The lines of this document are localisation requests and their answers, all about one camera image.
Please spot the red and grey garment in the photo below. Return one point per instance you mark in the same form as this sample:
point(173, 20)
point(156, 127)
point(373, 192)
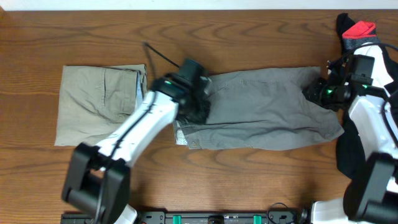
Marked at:
point(362, 32)

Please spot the black garment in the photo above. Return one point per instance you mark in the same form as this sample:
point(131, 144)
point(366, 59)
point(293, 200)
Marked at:
point(349, 149)

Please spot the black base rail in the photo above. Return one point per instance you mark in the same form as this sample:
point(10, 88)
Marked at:
point(278, 213)

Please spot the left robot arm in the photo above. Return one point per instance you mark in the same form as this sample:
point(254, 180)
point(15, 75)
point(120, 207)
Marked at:
point(98, 177)

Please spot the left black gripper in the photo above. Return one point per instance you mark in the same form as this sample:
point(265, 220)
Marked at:
point(195, 112)

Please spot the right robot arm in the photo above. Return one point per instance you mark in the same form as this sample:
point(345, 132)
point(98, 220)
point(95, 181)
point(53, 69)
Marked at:
point(371, 196)

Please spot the folded khaki shorts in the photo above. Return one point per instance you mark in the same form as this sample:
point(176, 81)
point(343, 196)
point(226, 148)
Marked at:
point(95, 101)

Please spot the grey shorts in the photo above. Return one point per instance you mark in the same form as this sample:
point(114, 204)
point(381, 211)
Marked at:
point(263, 109)

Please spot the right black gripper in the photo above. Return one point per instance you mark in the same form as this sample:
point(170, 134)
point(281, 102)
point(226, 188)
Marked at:
point(313, 94)

